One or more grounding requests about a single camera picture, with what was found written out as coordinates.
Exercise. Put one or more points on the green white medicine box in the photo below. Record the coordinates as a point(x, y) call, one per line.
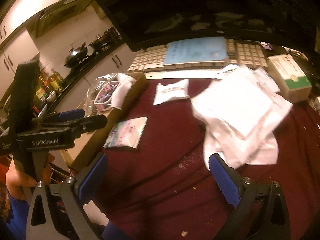
point(294, 85)

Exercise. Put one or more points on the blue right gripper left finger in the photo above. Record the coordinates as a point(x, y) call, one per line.
point(90, 178)

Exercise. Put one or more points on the clear bag of white gauze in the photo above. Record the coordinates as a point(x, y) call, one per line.
point(240, 114)

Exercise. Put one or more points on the range hood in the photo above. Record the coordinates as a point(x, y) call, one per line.
point(55, 14)

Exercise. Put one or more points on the person's left hand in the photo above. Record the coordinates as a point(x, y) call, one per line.
point(16, 180)

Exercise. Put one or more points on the beige mechanical keyboard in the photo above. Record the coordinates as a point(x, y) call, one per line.
point(250, 53)

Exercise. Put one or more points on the oil bottle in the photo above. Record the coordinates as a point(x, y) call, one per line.
point(57, 81)

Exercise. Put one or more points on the pink floral pouch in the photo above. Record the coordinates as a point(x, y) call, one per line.
point(103, 99)

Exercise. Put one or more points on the white red tissue packet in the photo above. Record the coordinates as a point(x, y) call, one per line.
point(171, 92)

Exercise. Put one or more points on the dark cooking pot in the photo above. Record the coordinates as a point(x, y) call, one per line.
point(109, 38)

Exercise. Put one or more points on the dark red table cloth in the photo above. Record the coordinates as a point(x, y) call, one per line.
point(162, 189)

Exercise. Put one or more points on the white pink wipes packet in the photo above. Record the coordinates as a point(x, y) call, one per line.
point(126, 133)

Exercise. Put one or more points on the black TCL monitor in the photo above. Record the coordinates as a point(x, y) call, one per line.
point(145, 23)

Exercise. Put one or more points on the clear plastic bag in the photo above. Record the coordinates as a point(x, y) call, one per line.
point(92, 92)

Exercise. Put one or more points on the brown cardboard box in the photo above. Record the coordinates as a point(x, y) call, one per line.
point(91, 142)

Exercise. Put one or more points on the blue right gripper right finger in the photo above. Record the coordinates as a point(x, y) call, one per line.
point(227, 179)

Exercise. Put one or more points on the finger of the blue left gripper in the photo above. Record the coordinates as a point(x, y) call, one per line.
point(71, 115)

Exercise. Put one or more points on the blue paper booklet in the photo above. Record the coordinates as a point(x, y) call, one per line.
point(196, 50)

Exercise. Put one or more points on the black wok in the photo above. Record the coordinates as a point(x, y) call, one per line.
point(75, 56)

